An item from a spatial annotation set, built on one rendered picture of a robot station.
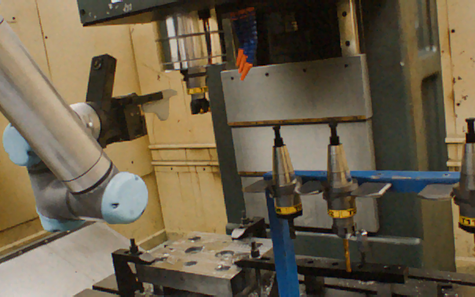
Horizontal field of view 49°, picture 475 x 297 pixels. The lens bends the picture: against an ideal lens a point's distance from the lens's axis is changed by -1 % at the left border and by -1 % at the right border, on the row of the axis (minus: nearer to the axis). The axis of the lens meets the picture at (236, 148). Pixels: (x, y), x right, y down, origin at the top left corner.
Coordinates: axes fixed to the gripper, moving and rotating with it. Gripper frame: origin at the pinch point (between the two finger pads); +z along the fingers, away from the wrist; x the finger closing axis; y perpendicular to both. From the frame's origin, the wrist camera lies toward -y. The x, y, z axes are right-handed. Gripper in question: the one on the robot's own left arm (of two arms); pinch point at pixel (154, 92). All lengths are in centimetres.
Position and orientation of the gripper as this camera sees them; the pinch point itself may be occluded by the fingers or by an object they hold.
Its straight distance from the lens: 111.7
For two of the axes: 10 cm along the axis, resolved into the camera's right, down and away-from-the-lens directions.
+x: 8.6, -0.3, -5.1
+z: 4.9, -2.6, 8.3
